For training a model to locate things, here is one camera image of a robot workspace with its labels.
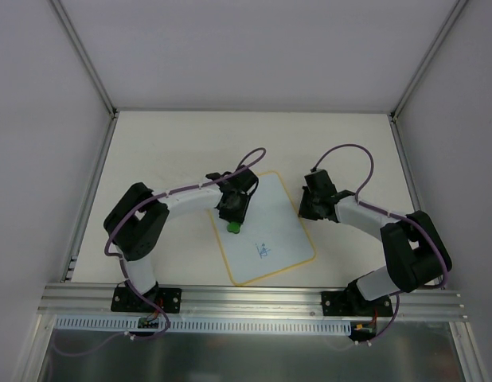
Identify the green whiteboard eraser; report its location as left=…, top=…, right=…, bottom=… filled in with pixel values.
left=226, top=222, right=241, bottom=234

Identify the yellow framed small whiteboard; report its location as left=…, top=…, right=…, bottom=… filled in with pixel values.
left=209, top=171, right=317, bottom=287

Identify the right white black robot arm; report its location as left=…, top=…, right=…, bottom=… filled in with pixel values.
left=299, top=169, right=452, bottom=317

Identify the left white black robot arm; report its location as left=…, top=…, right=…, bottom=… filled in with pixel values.
left=103, top=166, right=260, bottom=313

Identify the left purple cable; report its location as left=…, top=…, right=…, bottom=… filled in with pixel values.
left=104, top=147, right=267, bottom=339

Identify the purple cable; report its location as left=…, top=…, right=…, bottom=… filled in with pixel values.
left=104, top=147, right=267, bottom=339
left=311, top=142, right=448, bottom=347

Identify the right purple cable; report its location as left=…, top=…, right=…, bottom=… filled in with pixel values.
left=311, top=142, right=448, bottom=347

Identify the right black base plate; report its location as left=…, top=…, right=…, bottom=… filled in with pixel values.
left=321, top=290, right=394, bottom=318

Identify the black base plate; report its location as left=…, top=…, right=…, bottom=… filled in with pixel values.
left=321, top=290, right=394, bottom=318
left=111, top=285, right=182, bottom=314

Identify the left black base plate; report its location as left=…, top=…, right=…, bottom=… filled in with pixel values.
left=111, top=285, right=182, bottom=314

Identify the aluminium mounting rail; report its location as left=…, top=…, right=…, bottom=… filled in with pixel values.
left=37, top=283, right=469, bottom=322

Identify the white slotted cable duct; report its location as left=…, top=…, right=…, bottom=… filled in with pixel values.
left=54, top=315, right=352, bottom=337

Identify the left aluminium frame post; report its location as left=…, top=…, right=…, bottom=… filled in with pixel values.
left=48, top=0, right=117, bottom=118

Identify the aluminium frame post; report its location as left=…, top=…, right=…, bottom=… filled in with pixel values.
left=389, top=0, right=469, bottom=123
left=48, top=0, right=117, bottom=118

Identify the right aluminium frame post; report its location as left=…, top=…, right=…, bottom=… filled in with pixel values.
left=389, top=0, right=469, bottom=123

